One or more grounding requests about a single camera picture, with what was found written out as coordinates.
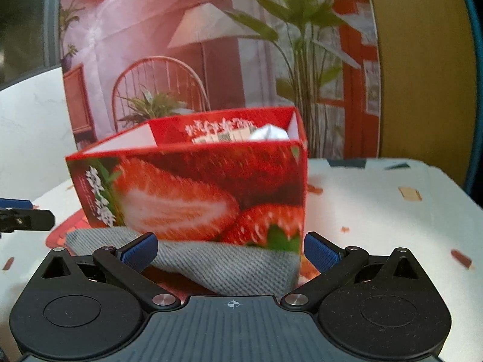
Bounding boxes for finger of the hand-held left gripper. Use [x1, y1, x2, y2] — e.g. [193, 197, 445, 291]
[0, 208, 55, 235]
[0, 198, 33, 210]

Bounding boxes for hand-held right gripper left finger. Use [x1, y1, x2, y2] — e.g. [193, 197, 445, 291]
[38, 232, 182, 312]

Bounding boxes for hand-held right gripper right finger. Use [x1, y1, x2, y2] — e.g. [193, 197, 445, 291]
[280, 231, 429, 313]

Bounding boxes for red strawberry print cardboard box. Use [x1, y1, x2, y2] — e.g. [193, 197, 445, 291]
[65, 106, 311, 253]

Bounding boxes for grey knitted cloth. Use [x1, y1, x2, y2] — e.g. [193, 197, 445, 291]
[65, 226, 302, 297]

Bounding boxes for white soft cloth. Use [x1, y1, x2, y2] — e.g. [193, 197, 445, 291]
[250, 123, 290, 142]

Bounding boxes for teal curtain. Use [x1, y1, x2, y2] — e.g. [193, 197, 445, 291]
[455, 0, 483, 206]

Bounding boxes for dark window with grey frame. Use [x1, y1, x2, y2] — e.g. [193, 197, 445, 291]
[0, 0, 63, 91]

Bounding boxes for wooden wall panel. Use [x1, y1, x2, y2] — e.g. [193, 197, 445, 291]
[364, 0, 472, 159]

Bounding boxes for room scene wall tapestry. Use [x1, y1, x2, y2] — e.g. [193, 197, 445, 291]
[60, 0, 380, 159]

